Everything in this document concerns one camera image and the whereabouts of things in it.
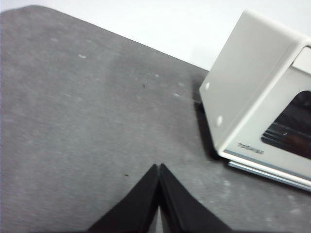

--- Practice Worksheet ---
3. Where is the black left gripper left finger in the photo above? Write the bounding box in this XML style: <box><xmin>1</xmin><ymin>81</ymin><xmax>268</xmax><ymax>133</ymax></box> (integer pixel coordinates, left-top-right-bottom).
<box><xmin>87</xmin><ymin>164</ymin><xmax>160</xmax><ymax>233</ymax></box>

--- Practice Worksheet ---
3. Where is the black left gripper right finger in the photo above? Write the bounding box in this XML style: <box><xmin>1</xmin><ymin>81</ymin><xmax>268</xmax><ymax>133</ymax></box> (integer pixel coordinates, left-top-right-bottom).
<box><xmin>158</xmin><ymin>163</ymin><xmax>233</xmax><ymax>233</ymax></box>

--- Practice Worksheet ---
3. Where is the metal oven crumb tray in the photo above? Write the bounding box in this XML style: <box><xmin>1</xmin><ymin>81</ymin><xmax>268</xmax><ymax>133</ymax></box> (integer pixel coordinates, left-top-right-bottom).
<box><xmin>227</xmin><ymin>160</ymin><xmax>311</xmax><ymax>193</ymax></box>

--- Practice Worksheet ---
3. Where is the cream Toshiba toaster oven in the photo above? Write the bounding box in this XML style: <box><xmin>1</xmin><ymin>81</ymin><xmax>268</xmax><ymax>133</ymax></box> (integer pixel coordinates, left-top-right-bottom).
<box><xmin>198</xmin><ymin>9</ymin><xmax>311</xmax><ymax>193</ymax></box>

